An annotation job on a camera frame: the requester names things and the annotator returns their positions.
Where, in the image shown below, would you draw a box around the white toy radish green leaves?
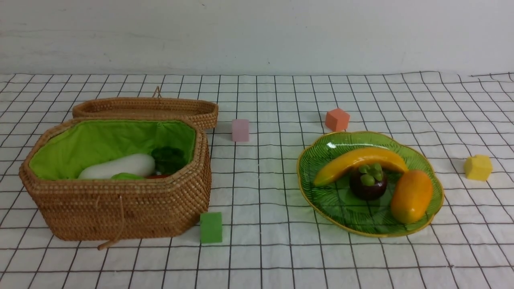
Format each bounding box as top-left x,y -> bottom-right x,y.
78,146 -> 188,179

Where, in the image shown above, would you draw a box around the purple toy mangosteen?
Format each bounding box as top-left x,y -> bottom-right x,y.
349,163 -> 388,201

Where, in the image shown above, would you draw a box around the yellow toy banana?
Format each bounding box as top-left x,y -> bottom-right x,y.
313,147 -> 409,187

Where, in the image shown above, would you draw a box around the woven wicker basket green lining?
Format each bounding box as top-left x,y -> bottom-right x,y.
19,117 -> 212,250

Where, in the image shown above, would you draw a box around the green toy bitter gourd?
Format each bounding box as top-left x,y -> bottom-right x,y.
110,172 -> 145,180

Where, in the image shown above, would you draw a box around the orange toy carrot green leaves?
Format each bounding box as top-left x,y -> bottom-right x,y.
146,175 -> 169,179

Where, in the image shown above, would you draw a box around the yellow foam cube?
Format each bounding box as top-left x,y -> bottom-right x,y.
464,155 -> 493,182

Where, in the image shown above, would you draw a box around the pink foam cube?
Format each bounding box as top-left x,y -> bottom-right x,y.
231,119 -> 250,142

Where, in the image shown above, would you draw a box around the green glass leaf plate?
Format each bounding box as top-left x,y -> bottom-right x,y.
297,130 -> 445,238

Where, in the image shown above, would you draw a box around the orange yellow toy mango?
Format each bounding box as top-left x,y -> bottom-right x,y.
390,170 -> 433,224

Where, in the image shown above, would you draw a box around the woven wicker basket lid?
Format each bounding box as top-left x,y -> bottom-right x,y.
72,86 -> 218,130

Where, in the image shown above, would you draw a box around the orange foam cube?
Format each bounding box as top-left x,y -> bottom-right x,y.
324,108 -> 351,132

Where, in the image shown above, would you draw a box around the white black grid tablecloth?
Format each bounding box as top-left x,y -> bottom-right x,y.
0,72 -> 513,289

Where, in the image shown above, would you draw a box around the green foam cube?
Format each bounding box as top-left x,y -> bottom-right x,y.
200,212 -> 223,244

